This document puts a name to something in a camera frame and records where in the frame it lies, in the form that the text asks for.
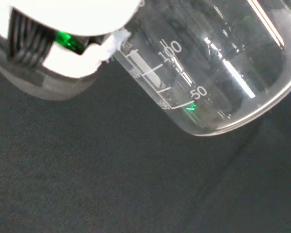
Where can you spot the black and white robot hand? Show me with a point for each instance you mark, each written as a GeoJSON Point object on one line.
{"type": "Point", "coordinates": [63, 29]}

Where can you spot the black bench cloth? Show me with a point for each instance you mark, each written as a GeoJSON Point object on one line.
{"type": "Point", "coordinates": [126, 174]}

